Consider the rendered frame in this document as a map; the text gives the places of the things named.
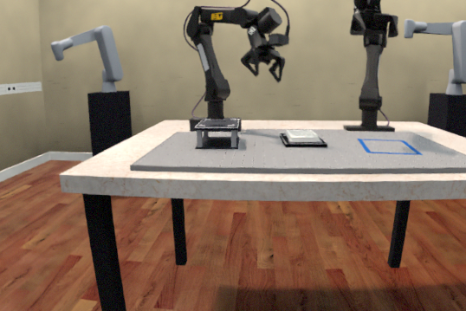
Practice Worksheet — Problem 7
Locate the blue tape outline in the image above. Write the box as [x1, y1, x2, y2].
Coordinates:
[358, 139, 423, 155]

